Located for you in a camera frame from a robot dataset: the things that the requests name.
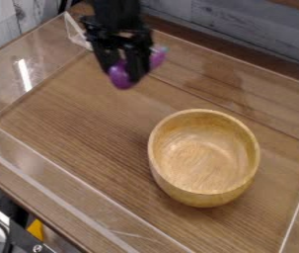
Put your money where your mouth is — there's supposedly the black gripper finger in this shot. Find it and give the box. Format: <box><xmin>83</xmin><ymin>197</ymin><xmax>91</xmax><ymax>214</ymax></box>
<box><xmin>92</xmin><ymin>42</ymin><xmax>122</xmax><ymax>72</ymax></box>
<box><xmin>125</xmin><ymin>45</ymin><xmax>151</xmax><ymax>83</ymax></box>

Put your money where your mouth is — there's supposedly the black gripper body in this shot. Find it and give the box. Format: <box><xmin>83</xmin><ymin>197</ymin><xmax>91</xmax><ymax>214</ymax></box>
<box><xmin>79</xmin><ymin>0</ymin><xmax>154</xmax><ymax>53</ymax></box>

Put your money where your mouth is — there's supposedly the purple toy eggplant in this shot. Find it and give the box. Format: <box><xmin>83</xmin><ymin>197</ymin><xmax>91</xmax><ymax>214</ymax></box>
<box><xmin>109</xmin><ymin>46</ymin><xmax>167</xmax><ymax>90</ymax></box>

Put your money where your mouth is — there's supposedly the brown wooden bowl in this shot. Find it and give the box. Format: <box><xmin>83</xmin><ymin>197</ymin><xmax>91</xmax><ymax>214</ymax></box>
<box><xmin>149</xmin><ymin>109</ymin><xmax>261</xmax><ymax>208</ymax></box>

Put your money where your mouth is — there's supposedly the yellow tag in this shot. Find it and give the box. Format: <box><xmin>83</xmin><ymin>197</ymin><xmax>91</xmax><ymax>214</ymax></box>
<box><xmin>28</xmin><ymin>219</ymin><xmax>44</xmax><ymax>241</ymax></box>

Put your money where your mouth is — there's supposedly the black metal base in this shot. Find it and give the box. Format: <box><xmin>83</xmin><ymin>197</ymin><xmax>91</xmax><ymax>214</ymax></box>
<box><xmin>0</xmin><ymin>197</ymin><xmax>58</xmax><ymax>253</ymax></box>

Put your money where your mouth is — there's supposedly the clear acrylic corner bracket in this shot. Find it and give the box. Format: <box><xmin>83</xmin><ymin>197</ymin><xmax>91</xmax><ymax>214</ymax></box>
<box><xmin>63</xmin><ymin>12</ymin><xmax>92</xmax><ymax>50</ymax></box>

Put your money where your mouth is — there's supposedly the clear acrylic tray wall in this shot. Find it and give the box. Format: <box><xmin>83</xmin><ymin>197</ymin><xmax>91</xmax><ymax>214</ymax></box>
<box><xmin>0</xmin><ymin>18</ymin><xmax>299</xmax><ymax>253</ymax></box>

